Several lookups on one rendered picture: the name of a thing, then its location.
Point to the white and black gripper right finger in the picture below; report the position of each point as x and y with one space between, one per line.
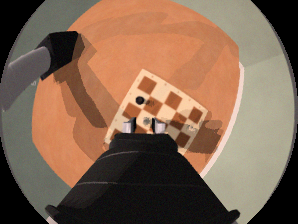
157 126

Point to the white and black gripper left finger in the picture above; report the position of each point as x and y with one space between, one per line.
130 126

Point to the brown and cream chessboard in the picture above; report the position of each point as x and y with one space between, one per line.
163 101

